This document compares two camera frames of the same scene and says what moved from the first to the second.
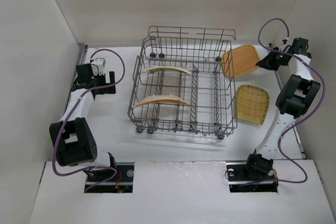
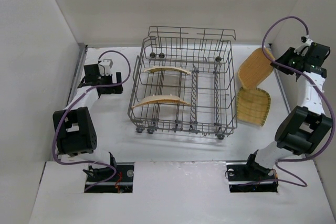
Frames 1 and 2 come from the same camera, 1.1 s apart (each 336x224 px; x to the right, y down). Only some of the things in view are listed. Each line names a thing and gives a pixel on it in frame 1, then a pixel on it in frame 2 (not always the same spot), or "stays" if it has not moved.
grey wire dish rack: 182,81 stays
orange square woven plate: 240,61 to 255,68
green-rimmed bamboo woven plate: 252,103 stays
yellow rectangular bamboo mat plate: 160,68 stays
